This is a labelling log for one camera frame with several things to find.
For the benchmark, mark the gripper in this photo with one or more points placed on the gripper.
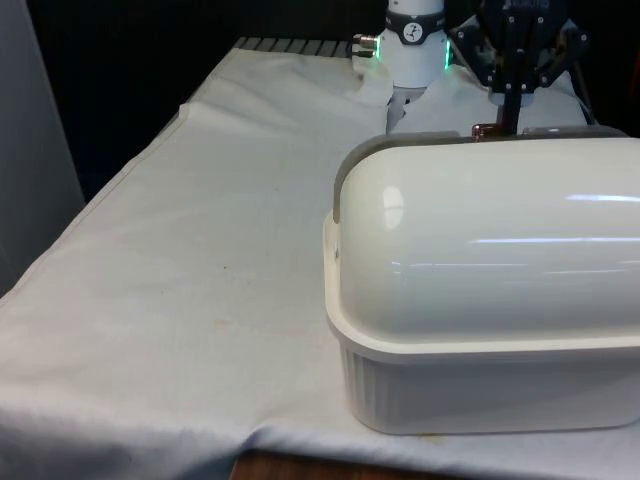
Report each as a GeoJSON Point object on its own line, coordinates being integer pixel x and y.
{"type": "Point", "coordinates": [525, 9]}

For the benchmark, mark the rounded box lid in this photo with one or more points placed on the rounded box lid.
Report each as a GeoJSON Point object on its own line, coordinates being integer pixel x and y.
{"type": "Point", "coordinates": [490, 235]}

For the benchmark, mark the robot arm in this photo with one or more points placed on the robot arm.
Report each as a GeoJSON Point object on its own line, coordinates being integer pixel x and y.
{"type": "Point", "coordinates": [415, 55]}

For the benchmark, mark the grey ribbed metal plate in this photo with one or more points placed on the grey ribbed metal plate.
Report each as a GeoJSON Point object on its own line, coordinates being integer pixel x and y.
{"type": "Point", "coordinates": [295, 47]}

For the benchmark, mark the cream box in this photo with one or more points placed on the cream box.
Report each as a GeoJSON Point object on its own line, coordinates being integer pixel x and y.
{"type": "Point", "coordinates": [480, 395]}

